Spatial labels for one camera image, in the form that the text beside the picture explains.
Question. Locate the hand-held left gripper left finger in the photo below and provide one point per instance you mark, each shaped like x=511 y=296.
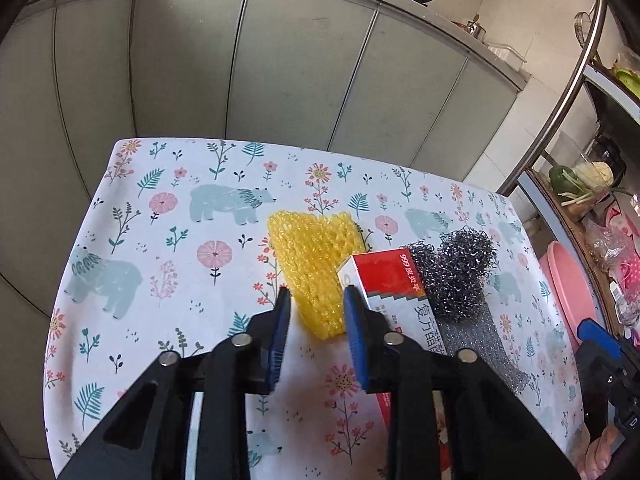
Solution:
x=280 y=342

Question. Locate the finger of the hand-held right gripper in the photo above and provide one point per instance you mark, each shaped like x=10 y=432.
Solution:
x=597 y=331

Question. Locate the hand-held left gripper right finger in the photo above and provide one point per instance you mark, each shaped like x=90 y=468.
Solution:
x=355 y=342

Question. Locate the pink plastic basin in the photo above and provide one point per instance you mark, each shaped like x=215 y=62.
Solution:
x=565 y=285

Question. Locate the red white cardboard box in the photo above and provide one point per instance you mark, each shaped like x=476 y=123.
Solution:
x=385 y=280

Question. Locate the yellow mesh sponge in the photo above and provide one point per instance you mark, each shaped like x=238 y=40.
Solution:
x=312 y=260

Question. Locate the silver scouring pad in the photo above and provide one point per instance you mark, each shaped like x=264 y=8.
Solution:
x=492 y=355

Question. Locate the steel wool scrubber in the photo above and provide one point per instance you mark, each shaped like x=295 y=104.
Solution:
x=460 y=275

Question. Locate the person's right hand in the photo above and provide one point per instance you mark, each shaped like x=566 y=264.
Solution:
x=600 y=455

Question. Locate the clear plastic bag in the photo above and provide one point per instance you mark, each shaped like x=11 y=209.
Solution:
x=607 y=247

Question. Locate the red white plastic bag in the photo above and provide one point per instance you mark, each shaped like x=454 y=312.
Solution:
x=625 y=240

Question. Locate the wooden shelf rack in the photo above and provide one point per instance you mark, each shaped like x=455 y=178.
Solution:
x=575 y=220

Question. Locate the floral bear tablecloth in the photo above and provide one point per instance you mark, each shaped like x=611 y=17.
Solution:
x=175 y=260

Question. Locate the green vegetable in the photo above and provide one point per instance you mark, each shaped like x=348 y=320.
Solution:
x=560 y=180

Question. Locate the pale cabbage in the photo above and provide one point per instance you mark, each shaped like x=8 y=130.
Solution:
x=595 y=175

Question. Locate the black jar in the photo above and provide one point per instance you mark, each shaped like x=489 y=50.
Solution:
x=610 y=152

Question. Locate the curved metal pole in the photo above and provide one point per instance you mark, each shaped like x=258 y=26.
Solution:
x=555 y=115

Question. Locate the grey kitchen cabinet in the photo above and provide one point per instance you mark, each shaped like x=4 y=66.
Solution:
x=225 y=60

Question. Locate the white plastic container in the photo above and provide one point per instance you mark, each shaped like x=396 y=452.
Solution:
x=507 y=54

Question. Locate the steel pot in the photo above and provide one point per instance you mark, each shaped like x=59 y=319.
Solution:
x=476 y=29

